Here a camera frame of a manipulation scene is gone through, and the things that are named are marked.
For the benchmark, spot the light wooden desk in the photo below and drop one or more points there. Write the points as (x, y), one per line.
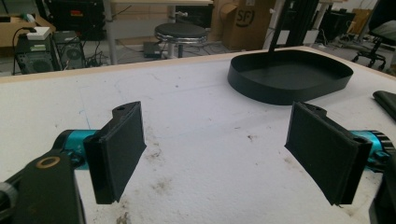
(9, 32)

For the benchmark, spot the black metal frame post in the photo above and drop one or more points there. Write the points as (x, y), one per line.
(300, 21)

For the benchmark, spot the black round stool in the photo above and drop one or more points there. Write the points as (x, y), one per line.
(180, 31)

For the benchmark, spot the flat black device on floor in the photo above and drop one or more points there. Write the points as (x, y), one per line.
(152, 49)

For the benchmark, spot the brown cardboard box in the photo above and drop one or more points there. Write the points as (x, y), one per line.
(246, 28)

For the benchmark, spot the white desk leg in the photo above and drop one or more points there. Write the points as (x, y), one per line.
(110, 31)

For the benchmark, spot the small white box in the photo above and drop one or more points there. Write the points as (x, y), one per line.
(38, 33)

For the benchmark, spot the black computer tower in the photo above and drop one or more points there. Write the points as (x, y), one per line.
(35, 57)
(71, 51)

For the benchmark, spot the black oval tray with stand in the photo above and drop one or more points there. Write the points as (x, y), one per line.
(289, 77)

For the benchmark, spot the black office chair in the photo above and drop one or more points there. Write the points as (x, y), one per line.
(378, 31)

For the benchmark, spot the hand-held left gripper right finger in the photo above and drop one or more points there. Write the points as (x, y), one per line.
(323, 152)

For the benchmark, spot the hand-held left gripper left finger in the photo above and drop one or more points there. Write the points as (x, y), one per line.
(116, 155)

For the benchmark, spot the black cloth pouch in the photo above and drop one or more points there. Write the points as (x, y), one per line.
(387, 102)

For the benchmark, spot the white foam table sheet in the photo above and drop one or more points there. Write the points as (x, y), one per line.
(202, 93)

